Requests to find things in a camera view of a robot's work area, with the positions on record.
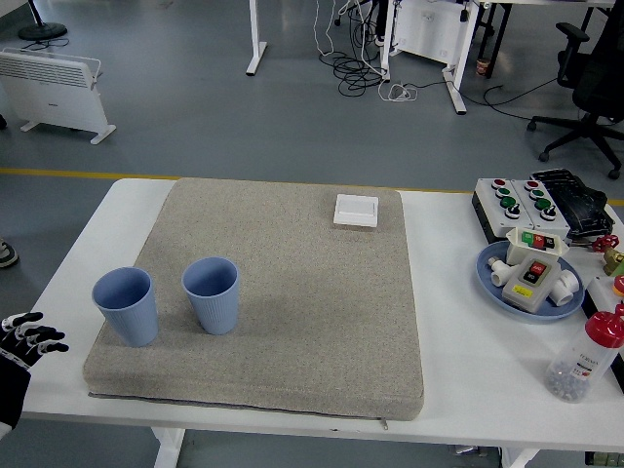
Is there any white PVC pipe fitting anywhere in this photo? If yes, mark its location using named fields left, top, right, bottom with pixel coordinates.
left=550, top=270, right=582, bottom=307
left=487, top=256, right=514, bottom=289

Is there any white three-button switch box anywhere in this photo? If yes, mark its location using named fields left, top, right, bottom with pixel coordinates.
left=504, top=226, right=570, bottom=267

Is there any clear bottle red cap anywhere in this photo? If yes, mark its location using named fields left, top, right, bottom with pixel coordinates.
left=544, top=301, right=624, bottom=405

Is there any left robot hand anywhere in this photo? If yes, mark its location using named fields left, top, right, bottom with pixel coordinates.
left=0, top=311, right=70, bottom=440

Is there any black foot pedal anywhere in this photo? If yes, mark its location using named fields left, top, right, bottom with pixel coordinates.
left=529, top=168, right=616, bottom=240

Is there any blue ribbed cup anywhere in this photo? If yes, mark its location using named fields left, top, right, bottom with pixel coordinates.
left=91, top=265, right=160, bottom=348
left=180, top=256, right=241, bottom=336

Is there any grey on-off switch box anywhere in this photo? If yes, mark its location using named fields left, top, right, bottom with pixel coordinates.
left=501, top=255, right=560, bottom=313

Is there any green crate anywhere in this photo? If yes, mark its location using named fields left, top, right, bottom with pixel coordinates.
left=584, top=450, right=624, bottom=468

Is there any white push-button control box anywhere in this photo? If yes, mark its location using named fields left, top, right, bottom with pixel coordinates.
left=475, top=177, right=537, bottom=235
left=510, top=177, right=571, bottom=233

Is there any black cable bundle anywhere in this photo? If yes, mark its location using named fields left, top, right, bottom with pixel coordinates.
left=319, top=0, right=391, bottom=98

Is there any black fan stand base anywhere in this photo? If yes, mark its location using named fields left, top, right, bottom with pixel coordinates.
left=18, top=0, right=68, bottom=41

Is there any white desk leg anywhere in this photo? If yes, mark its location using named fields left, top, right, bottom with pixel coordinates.
left=245, top=0, right=268, bottom=76
left=441, top=0, right=484, bottom=115

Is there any brass valve red handle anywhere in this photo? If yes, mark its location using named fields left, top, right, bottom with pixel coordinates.
left=592, top=234, right=624, bottom=277

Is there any black desk frame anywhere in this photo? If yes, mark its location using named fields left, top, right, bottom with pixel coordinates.
left=475, top=0, right=513, bottom=79

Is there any long black floor cable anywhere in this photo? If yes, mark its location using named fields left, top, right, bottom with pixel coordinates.
left=413, top=72, right=562, bottom=121

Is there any white cable coil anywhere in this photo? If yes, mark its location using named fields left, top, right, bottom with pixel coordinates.
left=378, top=81, right=418, bottom=103

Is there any grey-brown cushion mat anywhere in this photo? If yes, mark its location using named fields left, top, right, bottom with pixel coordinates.
left=81, top=176, right=425, bottom=423

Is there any blue plate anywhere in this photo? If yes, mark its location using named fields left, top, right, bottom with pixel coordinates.
left=475, top=240, right=586, bottom=325

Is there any black office chair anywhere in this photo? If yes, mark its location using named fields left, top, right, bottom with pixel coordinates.
left=526, top=0, right=624, bottom=179

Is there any white hanging cable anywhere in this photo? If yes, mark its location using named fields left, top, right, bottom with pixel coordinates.
left=311, top=0, right=335, bottom=58

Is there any person's shoe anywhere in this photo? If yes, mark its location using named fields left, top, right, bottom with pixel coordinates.
left=0, top=237, right=20, bottom=269

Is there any white table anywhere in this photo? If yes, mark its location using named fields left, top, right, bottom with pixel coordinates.
left=19, top=177, right=624, bottom=468

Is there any red emergency stop button box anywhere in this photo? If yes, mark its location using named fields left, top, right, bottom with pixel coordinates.
left=582, top=274, right=624, bottom=321

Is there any white wall switch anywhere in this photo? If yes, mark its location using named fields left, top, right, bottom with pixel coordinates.
left=332, top=193, right=380, bottom=228

